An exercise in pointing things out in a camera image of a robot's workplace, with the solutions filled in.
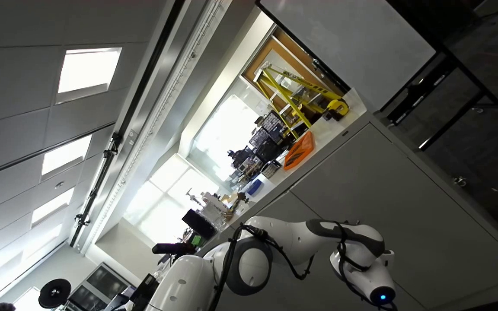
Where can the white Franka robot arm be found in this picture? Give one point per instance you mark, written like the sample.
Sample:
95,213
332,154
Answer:
294,235

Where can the plain grey cabinet door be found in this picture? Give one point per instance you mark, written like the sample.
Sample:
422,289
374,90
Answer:
318,290

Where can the blue box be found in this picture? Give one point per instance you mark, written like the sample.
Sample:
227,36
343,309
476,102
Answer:
254,187

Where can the orange hexagonal tray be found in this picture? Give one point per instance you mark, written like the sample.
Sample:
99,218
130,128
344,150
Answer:
299,150

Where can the yellow metal stand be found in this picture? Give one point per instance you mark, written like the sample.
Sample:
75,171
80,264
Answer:
294,95

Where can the small black screen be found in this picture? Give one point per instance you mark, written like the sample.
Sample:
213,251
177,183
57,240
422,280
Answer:
199,223

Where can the black and yellow device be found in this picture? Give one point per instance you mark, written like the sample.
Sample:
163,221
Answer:
337,107

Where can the black bar device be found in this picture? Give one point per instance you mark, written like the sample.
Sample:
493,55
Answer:
171,249

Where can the rectangular ceiling light panel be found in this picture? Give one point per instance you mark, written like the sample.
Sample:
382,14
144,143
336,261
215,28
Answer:
66,154
87,69
52,204

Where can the black round object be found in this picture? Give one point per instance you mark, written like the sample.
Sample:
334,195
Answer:
54,292

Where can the black ceiling rail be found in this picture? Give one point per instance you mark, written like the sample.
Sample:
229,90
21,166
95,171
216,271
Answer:
95,190

